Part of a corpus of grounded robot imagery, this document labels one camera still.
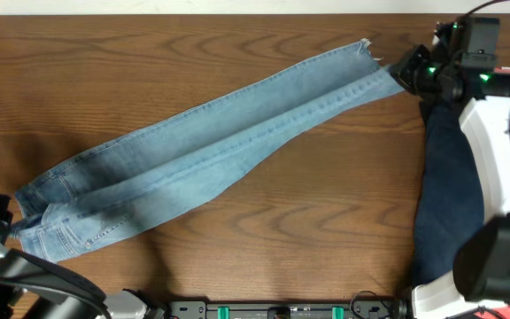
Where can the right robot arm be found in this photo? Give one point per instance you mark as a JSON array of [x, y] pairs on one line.
[[458, 71]]

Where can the dark navy trousers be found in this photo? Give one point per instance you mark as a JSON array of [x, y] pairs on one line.
[[450, 210]]

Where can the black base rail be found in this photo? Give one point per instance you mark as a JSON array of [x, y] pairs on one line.
[[359, 308]]

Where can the light blue denim jeans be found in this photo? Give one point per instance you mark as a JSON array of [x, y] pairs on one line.
[[133, 183]]

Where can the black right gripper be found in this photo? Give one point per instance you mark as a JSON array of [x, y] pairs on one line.
[[413, 65]]

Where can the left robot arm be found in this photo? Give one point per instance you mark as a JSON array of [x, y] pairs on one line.
[[62, 294]]

